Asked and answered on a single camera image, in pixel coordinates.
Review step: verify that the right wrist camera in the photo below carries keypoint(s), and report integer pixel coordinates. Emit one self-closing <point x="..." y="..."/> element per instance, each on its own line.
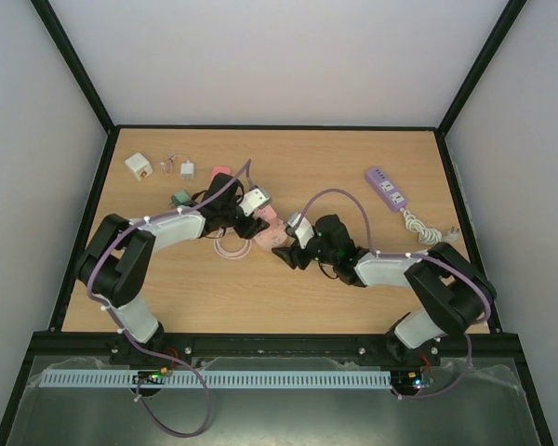
<point x="299" y="228"/>

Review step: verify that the purple power strip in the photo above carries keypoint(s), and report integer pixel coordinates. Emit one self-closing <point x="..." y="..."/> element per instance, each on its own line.
<point x="382" y="185"/>

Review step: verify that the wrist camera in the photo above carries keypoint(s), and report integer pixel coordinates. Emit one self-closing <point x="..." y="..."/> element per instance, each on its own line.
<point x="253" y="200"/>
<point x="299" y="228"/>

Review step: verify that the white charger plug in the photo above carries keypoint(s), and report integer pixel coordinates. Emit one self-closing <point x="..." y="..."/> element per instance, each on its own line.
<point x="186" y="170"/>

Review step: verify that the black frame rail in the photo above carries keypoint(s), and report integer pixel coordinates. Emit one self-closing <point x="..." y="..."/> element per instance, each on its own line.
<point x="362" y="349"/>

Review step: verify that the red pink plug adapter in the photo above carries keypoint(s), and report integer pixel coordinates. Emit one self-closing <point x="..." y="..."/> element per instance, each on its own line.
<point x="220" y="169"/>

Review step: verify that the green plug adapter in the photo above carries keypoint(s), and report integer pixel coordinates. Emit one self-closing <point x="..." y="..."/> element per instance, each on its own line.
<point x="180" y="198"/>

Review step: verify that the white tiger cube plug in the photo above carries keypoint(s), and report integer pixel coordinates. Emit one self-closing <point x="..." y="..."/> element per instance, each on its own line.
<point x="139" y="166"/>

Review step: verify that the white slotted cable duct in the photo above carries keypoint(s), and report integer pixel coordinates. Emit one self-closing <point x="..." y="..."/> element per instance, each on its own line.
<point x="217" y="379"/>

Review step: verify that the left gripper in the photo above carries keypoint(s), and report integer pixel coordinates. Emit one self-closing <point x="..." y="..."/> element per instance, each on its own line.
<point x="252" y="229"/>

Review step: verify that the grey metal tray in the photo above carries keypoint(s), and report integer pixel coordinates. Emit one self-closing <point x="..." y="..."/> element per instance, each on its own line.
<point x="456" y="405"/>

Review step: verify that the pale pink socket cube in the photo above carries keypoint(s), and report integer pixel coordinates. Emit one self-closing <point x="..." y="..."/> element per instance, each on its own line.
<point x="266" y="213"/>

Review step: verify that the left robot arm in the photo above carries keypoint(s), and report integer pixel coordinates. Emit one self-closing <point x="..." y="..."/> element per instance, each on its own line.
<point x="114" y="265"/>

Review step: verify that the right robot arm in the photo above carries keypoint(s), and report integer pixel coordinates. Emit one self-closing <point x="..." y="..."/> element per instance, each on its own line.
<point x="453" y="294"/>

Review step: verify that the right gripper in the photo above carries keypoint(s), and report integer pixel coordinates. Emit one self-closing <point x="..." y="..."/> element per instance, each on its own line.
<point x="300" y="251"/>

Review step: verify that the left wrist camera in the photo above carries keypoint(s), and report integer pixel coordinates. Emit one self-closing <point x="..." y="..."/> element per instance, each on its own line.
<point x="253" y="200"/>

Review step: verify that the round pink socket base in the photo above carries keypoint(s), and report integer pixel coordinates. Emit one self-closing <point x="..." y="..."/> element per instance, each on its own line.
<point x="274" y="236"/>

